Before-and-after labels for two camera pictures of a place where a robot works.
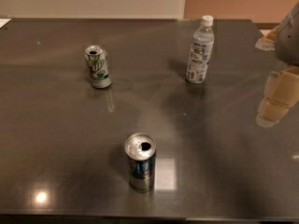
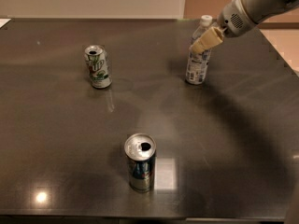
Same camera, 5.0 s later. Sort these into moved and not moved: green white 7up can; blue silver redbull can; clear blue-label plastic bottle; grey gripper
Moved: grey gripper
Not moved: clear blue-label plastic bottle; blue silver redbull can; green white 7up can
